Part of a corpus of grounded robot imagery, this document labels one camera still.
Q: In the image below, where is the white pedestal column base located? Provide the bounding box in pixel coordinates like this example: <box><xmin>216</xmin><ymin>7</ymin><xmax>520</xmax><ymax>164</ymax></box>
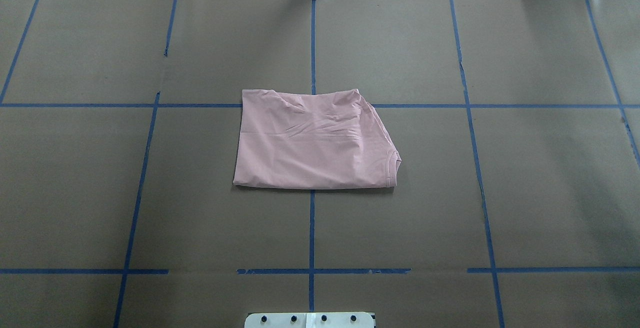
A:
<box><xmin>244</xmin><ymin>311</ymin><xmax>377</xmax><ymax>328</ymax></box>

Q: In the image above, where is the pink Snoopy t-shirt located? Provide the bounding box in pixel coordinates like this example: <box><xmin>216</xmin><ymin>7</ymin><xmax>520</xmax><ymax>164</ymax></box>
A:
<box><xmin>233</xmin><ymin>89</ymin><xmax>402</xmax><ymax>191</ymax></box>

